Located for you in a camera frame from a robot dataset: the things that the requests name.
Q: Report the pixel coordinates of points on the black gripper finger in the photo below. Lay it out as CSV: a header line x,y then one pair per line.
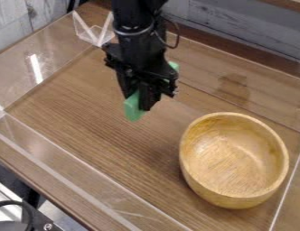
x,y
128,80
149,95

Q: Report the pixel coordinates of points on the black metal mount with screw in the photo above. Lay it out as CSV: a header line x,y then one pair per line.
x,y
34,218

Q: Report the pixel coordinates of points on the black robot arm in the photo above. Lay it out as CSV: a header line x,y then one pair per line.
x,y
136,14

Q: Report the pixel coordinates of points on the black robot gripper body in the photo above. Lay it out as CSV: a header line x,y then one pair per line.
x,y
140,51

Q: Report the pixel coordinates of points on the light brown wooden bowl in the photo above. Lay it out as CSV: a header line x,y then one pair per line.
x,y
234,160

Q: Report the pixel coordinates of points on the clear acrylic corner bracket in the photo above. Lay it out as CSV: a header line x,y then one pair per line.
x,y
97,35

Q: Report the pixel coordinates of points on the green rectangular block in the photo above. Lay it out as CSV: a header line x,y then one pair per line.
x,y
134,109

